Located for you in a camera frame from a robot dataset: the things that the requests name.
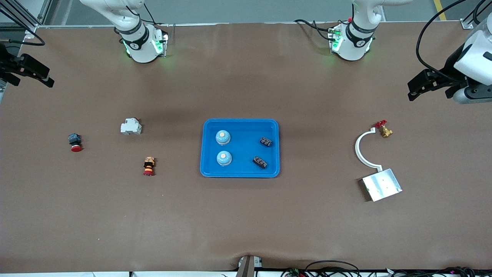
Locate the red mushroom push button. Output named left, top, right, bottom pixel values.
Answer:
left=68, top=133, right=83, bottom=153

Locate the white circuit breaker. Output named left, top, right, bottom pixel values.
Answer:
left=120, top=118, right=142, bottom=135

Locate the silver metal plate block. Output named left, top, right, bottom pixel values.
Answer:
left=362, top=168, right=403, bottom=202

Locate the blue plastic tray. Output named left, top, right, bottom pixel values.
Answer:
left=200, top=118, right=280, bottom=179

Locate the brass valve red handle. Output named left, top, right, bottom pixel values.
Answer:
left=375, top=120, right=393, bottom=139

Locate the black overhead cable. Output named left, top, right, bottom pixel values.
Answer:
left=472, top=0, right=489, bottom=24

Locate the white curved plastic bracket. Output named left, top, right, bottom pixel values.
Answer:
left=355, top=128, right=382, bottom=171

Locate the black arm base cable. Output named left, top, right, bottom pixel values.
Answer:
left=294, top=18, right=337, bottom=41
left=141, top=0, right=159, bottom=25

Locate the orange red stacked switch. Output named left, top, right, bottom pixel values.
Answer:
left=143, top=156, right=156, bottom=177

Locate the black cable bundle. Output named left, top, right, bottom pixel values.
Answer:
left=281, top=260, right=492, bottom=277

